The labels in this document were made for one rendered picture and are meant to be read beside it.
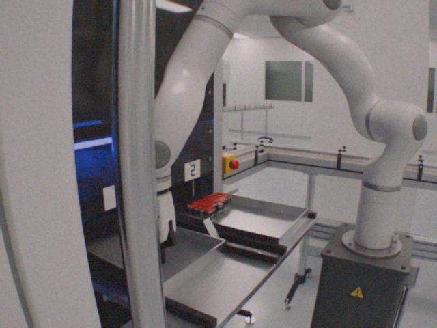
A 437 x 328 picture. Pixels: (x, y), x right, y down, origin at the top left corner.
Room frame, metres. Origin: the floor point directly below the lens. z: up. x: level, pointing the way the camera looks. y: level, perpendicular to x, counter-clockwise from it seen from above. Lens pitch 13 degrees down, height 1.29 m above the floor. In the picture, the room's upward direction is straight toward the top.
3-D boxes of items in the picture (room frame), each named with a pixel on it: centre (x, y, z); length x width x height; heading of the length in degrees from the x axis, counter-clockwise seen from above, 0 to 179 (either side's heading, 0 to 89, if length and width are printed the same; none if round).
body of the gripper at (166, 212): (0.62, 0.14, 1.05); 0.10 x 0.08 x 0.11; 58
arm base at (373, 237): (0.81, -0.46, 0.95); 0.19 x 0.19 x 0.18
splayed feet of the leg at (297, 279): (1.81, -0.55, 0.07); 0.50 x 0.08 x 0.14; 148
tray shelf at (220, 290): (0.85, 0.04, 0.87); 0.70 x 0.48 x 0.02; 148
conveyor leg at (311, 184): (1.81, -0.55, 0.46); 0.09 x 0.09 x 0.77; 58
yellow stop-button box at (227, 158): (1.30, -0.02, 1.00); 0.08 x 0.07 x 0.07; 58
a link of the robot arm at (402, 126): (0.78, -0.47, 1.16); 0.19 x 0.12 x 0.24; 17
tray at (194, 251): (0.74, 0.19, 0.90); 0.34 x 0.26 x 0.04; 58
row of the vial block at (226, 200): (1.03, 0.01, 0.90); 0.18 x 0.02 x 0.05; 148
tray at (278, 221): (0.97, -0.09, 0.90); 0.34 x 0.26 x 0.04; 58
